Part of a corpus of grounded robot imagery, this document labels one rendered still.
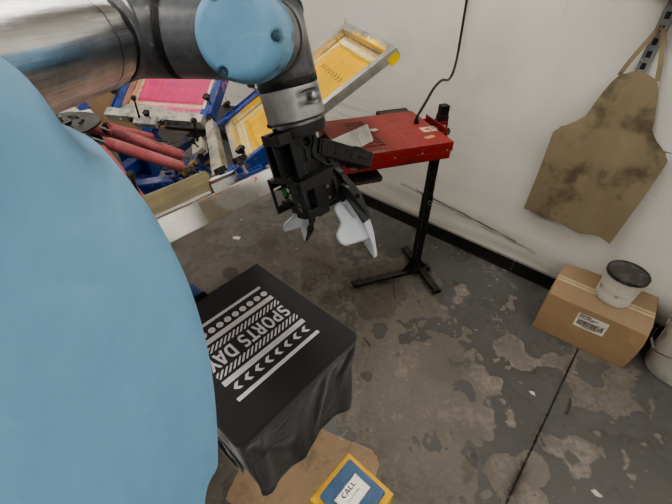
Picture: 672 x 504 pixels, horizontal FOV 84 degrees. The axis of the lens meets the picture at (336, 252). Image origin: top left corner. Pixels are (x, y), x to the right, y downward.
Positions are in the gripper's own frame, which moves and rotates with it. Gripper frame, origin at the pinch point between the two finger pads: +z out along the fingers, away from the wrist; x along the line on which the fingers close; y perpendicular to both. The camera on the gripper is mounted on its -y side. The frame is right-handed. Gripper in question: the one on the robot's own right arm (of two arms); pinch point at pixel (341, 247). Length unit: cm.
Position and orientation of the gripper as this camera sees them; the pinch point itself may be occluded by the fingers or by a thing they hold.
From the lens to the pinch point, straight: 58.7
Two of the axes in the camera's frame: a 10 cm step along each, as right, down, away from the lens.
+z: 2.2, 8.6, 4.7
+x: 7.1, 1.9, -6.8
